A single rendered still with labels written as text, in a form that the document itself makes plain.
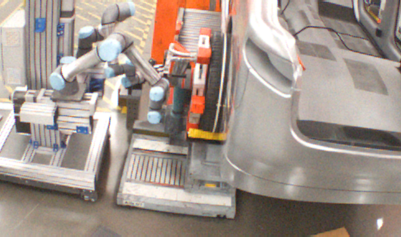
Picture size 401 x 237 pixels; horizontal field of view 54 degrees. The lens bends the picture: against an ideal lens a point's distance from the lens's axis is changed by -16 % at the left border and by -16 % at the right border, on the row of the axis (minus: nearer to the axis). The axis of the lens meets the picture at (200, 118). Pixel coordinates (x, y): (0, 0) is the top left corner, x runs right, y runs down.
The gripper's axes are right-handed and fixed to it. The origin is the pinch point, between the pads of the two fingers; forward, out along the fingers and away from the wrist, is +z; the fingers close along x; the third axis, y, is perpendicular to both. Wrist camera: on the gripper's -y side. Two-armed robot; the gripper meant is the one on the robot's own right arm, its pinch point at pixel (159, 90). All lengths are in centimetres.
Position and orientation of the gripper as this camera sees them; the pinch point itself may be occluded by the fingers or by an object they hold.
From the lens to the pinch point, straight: 288.6
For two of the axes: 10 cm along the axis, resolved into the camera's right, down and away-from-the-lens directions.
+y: 1.3, -8.3, -5.4
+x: -9.9, -1.2, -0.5
